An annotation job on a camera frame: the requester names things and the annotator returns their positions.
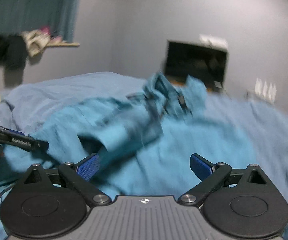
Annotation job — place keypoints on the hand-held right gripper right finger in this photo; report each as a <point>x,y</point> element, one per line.
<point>199,166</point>

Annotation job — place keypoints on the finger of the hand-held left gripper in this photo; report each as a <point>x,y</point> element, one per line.
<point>21,141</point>

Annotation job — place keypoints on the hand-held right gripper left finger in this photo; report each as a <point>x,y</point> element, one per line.
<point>88,168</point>

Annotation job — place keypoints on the teal blue towel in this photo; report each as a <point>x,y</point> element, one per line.
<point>159,150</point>

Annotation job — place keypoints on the light blue blanket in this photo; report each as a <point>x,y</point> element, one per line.
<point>271,142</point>

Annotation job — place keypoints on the black flat screen monitor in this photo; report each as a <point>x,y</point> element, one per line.
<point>196,62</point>

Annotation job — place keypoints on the teal curtain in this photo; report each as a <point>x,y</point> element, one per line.
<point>33,5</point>

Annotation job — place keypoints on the white box above monitor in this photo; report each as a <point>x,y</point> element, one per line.
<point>213,40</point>

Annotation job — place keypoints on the wooden wall shelf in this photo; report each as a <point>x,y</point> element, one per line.
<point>66,44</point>

